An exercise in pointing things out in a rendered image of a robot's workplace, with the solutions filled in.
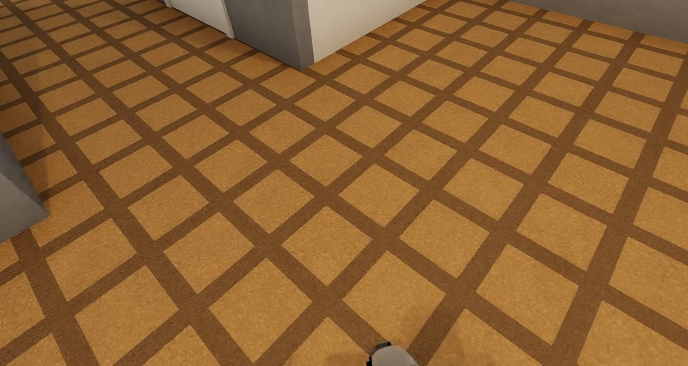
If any white robot leg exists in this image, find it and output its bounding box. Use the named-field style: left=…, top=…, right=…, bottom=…
left=366, top=341, right=420, bottom=366

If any wide white door panel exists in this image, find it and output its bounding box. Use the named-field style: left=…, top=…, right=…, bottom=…
left=155, top=0, right=237, bottom=39

